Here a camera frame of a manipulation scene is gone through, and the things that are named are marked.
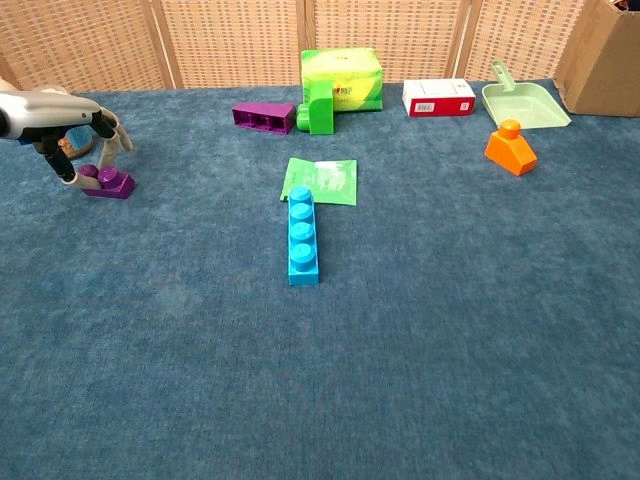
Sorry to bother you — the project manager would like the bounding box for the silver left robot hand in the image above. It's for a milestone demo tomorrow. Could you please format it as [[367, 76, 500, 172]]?
[[0, 91, 134, 190]]

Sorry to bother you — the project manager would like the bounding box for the small purple two-stud brick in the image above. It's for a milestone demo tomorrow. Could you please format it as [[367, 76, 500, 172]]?
[[77, 163, 137, 200]]

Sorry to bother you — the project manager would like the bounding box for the long blue four-stud brick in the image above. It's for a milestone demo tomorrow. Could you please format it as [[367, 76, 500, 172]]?
[[287, 185, 321, 287]]

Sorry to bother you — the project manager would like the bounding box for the purple hollow brick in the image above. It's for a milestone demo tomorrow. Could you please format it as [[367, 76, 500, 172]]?
[[231, 101, 297, 136]]

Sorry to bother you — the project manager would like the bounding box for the green L-shaped brick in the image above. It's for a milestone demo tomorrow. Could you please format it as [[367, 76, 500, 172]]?
[[295, 79, 335, 136]]

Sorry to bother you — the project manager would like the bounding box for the orange sloped brick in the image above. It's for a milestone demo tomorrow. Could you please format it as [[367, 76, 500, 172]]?
[[484, 118, 539, 177]]

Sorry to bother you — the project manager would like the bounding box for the clear jar with white lid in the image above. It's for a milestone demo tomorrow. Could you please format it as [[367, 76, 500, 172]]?
[[37, 85, 99, 161]]

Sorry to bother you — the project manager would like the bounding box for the woven wicker folding screen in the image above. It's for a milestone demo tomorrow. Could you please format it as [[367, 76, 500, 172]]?
[[0, 0, 586, 94]]

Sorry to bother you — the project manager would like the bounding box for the green foil sachet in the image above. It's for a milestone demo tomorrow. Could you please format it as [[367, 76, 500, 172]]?
[[279, 157, 359, 207]]

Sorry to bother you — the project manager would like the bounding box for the green yellow tissue pack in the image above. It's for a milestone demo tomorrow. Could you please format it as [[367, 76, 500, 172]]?
[[299, 47, 385, 114]]

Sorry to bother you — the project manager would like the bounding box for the blue felt table cloth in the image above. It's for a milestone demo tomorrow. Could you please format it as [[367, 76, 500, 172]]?
[[0, 79, 640, 480]]

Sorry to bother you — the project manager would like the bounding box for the red white cardboard box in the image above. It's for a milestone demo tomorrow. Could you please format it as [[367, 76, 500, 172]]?
[[402, 78, 477, 118]]

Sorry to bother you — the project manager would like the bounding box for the pale green plastic dustpan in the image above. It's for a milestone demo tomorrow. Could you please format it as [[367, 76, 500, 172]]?
[[481, 59, 572, 131]]

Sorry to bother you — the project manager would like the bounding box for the brown cardboard box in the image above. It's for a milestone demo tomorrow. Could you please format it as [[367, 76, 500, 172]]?
[[553, 0, 640, 119]]

